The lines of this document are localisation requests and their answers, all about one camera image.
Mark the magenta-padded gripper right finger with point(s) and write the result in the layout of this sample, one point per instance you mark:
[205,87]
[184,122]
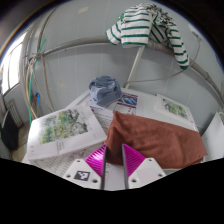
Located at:
[143,170]

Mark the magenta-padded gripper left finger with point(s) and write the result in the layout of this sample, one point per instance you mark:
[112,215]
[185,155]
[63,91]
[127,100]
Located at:
[83,170]

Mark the brown towel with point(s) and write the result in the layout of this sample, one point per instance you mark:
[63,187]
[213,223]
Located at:
[156,140]

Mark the large landscape print booklet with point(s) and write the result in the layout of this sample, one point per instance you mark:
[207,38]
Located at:
[63,128]

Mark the small landscape print booklet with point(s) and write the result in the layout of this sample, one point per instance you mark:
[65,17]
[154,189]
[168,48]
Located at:
[173,108]

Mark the leaflet with blue-red picture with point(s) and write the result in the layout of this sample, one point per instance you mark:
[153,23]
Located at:
[128,100]

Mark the white washing machine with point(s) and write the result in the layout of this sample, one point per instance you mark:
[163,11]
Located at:
[215,136]

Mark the blue-grey crumpled cloth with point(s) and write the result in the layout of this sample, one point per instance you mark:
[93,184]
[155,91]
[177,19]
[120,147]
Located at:
[105,90]

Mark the white upright pipe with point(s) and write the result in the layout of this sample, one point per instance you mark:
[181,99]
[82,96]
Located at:
[135,66]

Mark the window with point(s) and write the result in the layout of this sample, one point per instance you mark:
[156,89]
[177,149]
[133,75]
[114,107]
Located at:
[13,66]

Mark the green-white striped garment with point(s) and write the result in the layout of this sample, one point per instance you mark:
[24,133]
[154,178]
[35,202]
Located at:
[135,28]

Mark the grey horizontal wall pipe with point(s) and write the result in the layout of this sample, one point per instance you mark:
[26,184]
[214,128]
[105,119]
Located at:
[76,44]

